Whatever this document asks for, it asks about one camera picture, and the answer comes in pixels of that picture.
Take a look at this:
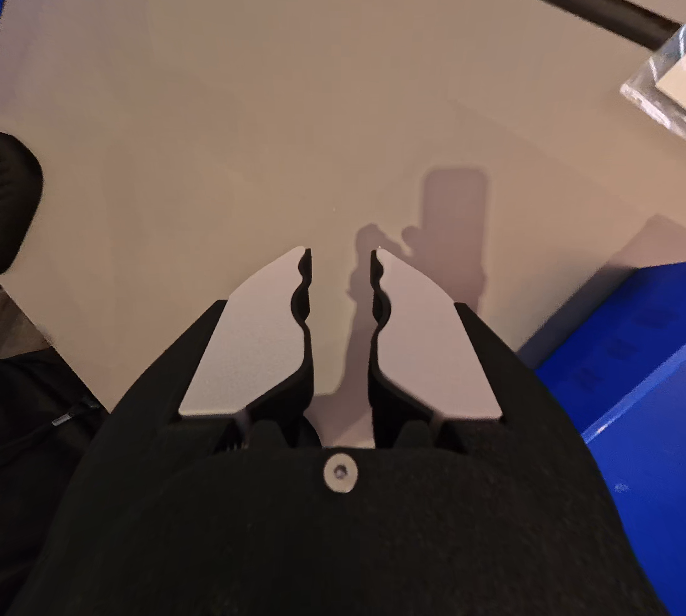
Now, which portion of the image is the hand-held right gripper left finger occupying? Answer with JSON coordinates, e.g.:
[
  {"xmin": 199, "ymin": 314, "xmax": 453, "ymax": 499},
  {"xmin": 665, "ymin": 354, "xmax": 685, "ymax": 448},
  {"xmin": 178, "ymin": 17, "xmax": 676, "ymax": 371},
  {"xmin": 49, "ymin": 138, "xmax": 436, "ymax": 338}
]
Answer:
[{"xmin": 178, "ymin": 246, "xmax": 314, "ymax": 437}]

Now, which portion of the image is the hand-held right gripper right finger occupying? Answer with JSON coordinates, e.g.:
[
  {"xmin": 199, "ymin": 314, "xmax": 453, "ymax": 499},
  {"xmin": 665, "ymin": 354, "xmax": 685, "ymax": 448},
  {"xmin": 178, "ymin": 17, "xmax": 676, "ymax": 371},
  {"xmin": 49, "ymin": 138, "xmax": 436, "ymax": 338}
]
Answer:
[{"xmin": 369, "ymin": 246, "xmax": 503, "ymax": 439}]

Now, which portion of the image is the person's dark clothing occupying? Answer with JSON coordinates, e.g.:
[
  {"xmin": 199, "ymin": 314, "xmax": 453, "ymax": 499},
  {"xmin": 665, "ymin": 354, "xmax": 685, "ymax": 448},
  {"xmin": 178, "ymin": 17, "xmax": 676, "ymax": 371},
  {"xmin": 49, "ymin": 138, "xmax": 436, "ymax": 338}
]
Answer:
[{"xmin": 0, "ymin": 348, "xmax": 108, "ymax": 606}]

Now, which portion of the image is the black padded chair armrest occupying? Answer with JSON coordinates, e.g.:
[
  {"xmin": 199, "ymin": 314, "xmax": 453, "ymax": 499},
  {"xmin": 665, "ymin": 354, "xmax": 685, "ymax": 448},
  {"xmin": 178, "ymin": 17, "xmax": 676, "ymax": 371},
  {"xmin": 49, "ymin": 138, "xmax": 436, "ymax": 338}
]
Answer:
[{"xmin": 0, "ymin": 133, "xmax": 44, "ymax": 274}]

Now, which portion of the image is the laminated paper sheet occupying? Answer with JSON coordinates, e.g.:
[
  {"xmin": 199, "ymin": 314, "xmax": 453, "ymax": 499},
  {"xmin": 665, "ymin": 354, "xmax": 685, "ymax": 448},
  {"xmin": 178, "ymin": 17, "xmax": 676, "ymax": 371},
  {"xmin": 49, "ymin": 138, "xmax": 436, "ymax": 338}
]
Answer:
[{"xmin": 620, "ymin": 24, "xmax": 686, "ymax": 137}]

